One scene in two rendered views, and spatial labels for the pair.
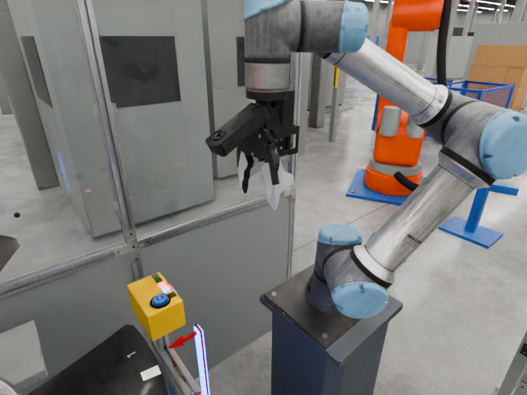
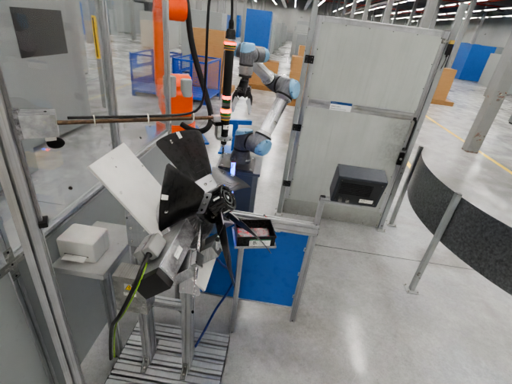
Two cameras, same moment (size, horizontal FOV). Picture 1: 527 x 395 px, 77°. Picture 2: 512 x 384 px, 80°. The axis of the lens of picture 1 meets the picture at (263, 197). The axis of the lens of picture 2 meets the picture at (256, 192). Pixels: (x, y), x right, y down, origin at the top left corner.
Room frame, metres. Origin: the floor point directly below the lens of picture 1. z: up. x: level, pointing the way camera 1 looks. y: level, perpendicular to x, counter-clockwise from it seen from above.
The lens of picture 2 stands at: (-0.65, 1.20, 1.88)
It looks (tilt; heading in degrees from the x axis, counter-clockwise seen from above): 29 degrees down; 311
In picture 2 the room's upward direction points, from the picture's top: 7 degrees clockwise
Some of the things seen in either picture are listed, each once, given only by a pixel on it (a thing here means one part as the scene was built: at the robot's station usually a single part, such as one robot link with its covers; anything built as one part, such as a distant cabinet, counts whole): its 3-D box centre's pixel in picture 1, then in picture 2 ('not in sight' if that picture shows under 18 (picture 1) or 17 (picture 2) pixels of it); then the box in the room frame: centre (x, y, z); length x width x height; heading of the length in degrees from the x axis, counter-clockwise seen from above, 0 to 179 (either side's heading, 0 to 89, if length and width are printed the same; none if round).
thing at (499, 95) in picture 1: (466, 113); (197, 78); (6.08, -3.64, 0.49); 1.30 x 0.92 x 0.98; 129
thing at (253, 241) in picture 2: not in sight; (254, 232); (0.26, 0.14, 0.85); 0.22 x 0.17 x 0.07; 54
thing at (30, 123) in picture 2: not in sight; (37, 123); (0.44, 1.00, 1.53); 0.10 x 0.07 x 0.09; 74
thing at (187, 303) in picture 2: not in sight; (188, 319); (0.27, 0.57, 0.46); 0.09 x 0.05 x 0.91; 129
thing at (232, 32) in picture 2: not in sight; (227, 88); (0.27, 0.40, 1.65); 0.04 x 0.04 x 0.46
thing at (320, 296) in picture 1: (332, 282); (241, 153); (0.77, -0.20, 1.07); 0.15 x 0.15 x 0.10
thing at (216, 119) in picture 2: not in sight; (222, 127); (0.27, 0.41, 1.49); 0.09 x 0.07 x 0.10; 74
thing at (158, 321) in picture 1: (156, 306); not in sight; (0.73, 0.31, 1.02); 0.16 x 0.10 x 0.11; 39
